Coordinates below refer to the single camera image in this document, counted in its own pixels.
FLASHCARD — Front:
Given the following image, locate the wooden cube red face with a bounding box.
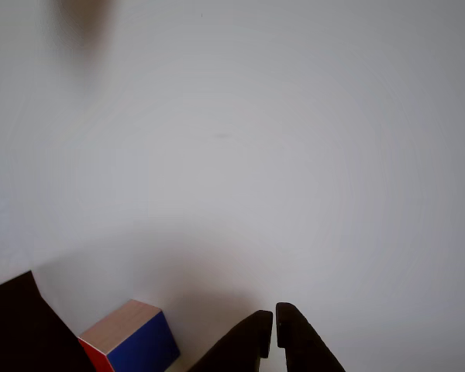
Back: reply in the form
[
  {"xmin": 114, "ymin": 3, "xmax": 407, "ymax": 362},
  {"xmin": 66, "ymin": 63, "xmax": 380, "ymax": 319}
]
[{"xmin": 77, "ymin": 298, "xmax": 181, "ymax": 372}]

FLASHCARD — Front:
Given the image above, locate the black box-shaped object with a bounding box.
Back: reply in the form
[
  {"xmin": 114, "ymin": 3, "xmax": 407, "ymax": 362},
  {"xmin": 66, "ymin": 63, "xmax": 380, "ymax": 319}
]
[{"xmin": 0, "ymin": 270, "xmax": 95, "ymax": 372}]

